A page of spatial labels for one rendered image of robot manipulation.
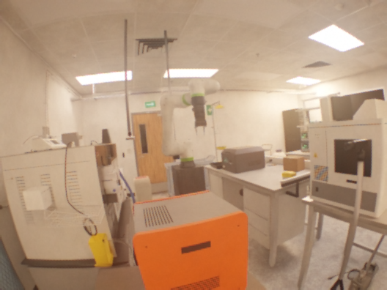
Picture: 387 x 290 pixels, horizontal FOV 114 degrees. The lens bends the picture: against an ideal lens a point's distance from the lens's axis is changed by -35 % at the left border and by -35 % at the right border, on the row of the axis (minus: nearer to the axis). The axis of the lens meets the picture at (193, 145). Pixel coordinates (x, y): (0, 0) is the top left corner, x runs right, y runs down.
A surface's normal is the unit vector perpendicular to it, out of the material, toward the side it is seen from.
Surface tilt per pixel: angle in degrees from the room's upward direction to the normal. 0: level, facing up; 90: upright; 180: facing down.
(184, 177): 90
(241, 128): 90
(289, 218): 90
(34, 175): 90
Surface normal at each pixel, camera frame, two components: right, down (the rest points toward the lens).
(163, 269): 0.29, 0.02
